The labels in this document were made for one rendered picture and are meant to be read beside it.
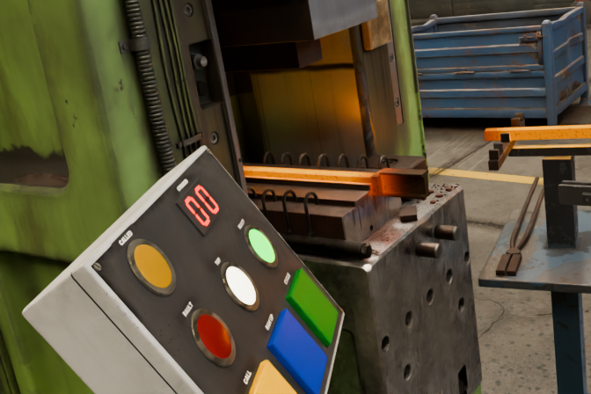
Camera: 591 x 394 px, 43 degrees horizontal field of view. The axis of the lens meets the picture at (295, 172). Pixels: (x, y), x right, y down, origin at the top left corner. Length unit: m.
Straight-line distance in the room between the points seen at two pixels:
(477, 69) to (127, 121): 4.19
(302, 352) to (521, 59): 4.29
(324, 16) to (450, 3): 8.85
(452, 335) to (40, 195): 0.81
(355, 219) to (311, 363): 0.49
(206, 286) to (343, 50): 0.90
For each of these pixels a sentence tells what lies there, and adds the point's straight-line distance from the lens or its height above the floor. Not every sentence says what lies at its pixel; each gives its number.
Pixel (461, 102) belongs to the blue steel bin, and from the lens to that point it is 5.21.
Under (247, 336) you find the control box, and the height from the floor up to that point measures 1.06.
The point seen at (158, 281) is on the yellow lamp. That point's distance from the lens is 0.67.
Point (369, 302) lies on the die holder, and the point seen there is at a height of 0.85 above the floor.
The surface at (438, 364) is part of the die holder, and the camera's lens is 1.47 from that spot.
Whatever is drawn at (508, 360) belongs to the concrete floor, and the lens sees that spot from 2.63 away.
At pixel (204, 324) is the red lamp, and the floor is 1.10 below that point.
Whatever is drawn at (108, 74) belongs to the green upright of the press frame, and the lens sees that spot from 1.03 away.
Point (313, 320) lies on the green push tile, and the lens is 0.86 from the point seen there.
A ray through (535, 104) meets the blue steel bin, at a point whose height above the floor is 0.19.
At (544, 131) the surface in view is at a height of 0.94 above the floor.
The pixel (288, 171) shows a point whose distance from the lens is 1.40.
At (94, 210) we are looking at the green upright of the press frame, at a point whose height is 1.10.
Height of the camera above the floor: 1.41
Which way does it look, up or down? 17 degrees down
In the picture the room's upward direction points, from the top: 10 degrees counter-clockwise
